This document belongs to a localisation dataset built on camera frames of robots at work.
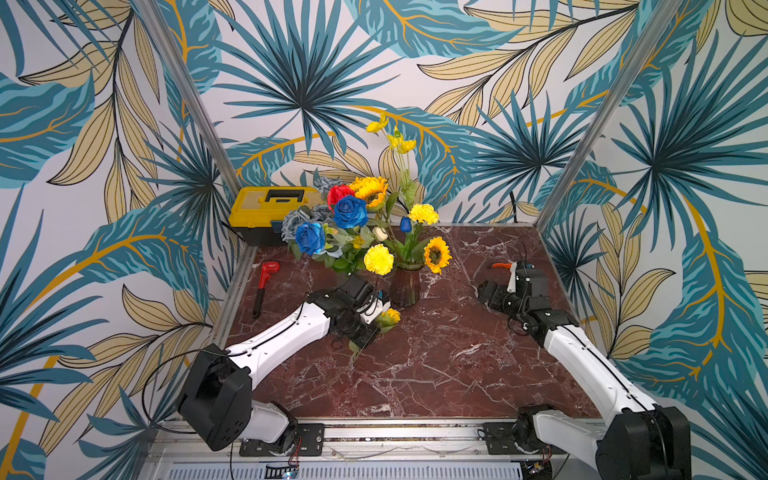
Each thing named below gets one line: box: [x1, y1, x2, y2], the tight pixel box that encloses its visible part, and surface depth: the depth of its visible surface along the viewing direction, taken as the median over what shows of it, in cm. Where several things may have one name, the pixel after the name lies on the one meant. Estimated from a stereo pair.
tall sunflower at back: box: [349, 176, 389, 211], surface depth 70 cm
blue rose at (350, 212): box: [334, 195, 369, 229], surface depth 61 cm
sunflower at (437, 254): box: [423, 236, 453, 275], surface depth 78 cm
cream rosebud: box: [372, 226, 388, 242], surface depth 80 cm
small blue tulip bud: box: [400, 216, 412, 233], surface depth 82 cm
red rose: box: [327, 185, 355, 211], surface depth 73 cm
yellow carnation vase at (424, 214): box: [408, 204, 439, 225], surface depth 73 cm
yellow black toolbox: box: [228, 187, 324, 247], surface depth 104 cm
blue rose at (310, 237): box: [295, 222, 325, 256], surface depth 55 cm
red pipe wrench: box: [253, 261, 281, 318], surface depth 104 cm
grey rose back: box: [313, 176, 347, 195], surface depth 77 cm
